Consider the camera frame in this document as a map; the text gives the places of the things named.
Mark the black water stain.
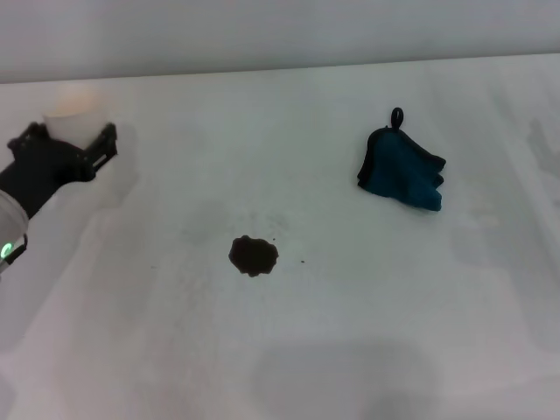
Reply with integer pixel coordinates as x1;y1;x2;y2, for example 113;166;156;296
227;234;281;279

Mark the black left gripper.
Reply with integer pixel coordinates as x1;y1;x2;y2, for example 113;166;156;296
0;122;120;220

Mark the blue rag with black trim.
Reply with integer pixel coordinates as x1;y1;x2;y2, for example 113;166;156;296
355;107;448;214

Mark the white paper cup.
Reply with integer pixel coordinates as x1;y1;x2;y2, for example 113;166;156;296
41;83;109;149

